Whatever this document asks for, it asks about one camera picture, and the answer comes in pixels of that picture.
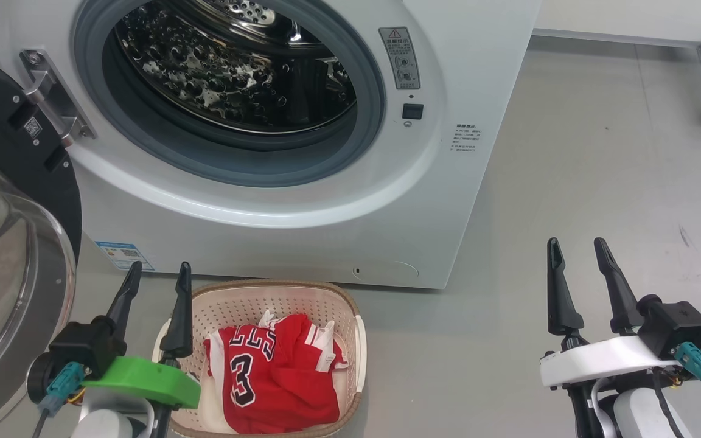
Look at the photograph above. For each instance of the cream perforated laundry basket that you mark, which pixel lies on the cream perforated laundry basket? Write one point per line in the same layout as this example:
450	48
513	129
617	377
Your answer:
253	301

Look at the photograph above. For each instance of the white front-load washing machine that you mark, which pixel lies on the white front-load washing machine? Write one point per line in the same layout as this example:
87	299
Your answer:
448	213

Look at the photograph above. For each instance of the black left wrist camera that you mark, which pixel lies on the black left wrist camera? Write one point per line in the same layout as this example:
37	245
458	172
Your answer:
83	350

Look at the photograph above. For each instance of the white panel board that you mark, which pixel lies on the white panel board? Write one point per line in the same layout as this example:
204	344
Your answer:
618	18

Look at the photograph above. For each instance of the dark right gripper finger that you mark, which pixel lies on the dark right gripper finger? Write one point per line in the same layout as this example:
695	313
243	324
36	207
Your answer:
623	304
562	304

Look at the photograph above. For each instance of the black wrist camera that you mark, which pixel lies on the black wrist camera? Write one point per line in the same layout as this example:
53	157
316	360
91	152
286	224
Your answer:
673	325
83	350

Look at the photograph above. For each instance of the round filter cover flap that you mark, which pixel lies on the round filter cover flap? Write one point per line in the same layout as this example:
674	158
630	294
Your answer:
387	272

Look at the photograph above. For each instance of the silver metal door hinge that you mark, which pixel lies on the silver metal door hinge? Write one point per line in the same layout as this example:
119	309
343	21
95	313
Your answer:
52	97

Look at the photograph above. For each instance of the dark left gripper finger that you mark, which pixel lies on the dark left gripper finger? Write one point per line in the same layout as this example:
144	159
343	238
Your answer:
179	328
126	304

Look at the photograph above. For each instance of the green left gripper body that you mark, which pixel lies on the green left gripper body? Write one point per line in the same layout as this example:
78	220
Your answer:
143	380

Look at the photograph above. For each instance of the red basketball jersey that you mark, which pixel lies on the red basketball jersey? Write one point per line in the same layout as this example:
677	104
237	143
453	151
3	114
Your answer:
289	395

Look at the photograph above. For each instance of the blue energy label sticker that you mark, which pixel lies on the blue energy label sticker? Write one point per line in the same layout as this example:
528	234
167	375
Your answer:
122	255

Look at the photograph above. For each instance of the stainless steel washer drum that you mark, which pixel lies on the stainless steel washer drum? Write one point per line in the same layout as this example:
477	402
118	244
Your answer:
204	79

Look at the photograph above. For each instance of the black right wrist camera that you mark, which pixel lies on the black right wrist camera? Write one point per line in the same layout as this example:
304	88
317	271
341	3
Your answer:
673	325

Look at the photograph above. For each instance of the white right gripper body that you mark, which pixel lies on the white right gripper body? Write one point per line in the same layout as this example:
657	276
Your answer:
600	362

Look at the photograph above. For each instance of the black door latch socket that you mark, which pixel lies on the black door latch socket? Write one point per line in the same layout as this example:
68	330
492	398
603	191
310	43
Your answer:
412	111

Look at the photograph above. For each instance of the grey rubber door seal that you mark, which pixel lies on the grey rubber door seal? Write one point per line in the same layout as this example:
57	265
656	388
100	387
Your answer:
235	170

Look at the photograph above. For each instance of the grey warning sticker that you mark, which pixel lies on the grey warning sticker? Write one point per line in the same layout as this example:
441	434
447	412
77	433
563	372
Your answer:
399	58

